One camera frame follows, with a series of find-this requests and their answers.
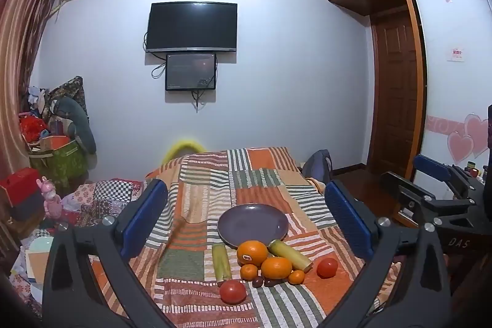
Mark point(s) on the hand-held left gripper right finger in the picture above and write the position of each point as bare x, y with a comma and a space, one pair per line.
349, 220

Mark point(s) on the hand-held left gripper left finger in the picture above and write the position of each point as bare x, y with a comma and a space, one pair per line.
146, 214

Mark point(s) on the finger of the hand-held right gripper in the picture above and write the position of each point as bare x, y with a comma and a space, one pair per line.
432, 167
401, 193

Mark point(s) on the red tomato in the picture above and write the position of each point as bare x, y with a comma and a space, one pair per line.
233, 292
327, 267

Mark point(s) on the yellow-green sugarcane piece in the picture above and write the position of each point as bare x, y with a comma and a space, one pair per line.
289, 255
221, 262

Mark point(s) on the small tangerine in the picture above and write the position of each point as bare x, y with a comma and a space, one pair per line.
296, 277
249, 271

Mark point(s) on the medium orange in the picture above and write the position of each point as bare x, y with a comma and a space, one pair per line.
276, 267

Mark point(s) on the large orange with sticker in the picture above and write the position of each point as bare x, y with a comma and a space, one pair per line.
255, 249

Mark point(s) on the purple plate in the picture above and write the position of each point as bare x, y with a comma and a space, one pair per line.
250, 224

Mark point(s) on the dark plum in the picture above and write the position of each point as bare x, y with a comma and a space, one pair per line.
257, 281
270, 283

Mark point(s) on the checkered patchwork quilt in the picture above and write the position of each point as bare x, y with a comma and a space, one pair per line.
107, 193

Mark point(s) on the dark blue backpack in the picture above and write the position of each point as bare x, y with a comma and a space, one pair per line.
317, 164

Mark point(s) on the striped patchwork blanket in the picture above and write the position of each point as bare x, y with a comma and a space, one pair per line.
192, 274

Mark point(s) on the yellow fuzzy hoop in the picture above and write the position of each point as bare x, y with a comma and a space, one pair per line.
180, 145

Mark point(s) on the brown wooden door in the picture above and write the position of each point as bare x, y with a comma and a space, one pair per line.
392, 93

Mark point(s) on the pink toy figure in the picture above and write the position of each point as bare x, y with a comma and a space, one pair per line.
50, 197

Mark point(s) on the green storage box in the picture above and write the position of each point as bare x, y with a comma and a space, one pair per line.
63, 162

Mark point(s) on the orange box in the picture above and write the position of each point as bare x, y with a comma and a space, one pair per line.
55, 142

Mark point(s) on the stack of papers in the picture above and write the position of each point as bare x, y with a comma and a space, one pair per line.
34, 259

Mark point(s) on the red box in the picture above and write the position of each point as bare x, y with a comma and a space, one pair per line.
19, 186

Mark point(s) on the red cloth bag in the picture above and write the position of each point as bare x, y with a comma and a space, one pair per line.
32, 128

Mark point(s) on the white heart-print sliding door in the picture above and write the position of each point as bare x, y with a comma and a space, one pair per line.
449, 24

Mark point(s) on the dark floral cushion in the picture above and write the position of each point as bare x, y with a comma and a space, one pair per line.
73, 88

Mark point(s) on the striped pink curtain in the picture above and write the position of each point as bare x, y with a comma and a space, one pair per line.
19, 43

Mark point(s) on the small black wall monitor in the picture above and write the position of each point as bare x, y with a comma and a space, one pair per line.
190, 71

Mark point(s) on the black wall television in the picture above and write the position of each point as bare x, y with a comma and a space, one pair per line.
192, 26

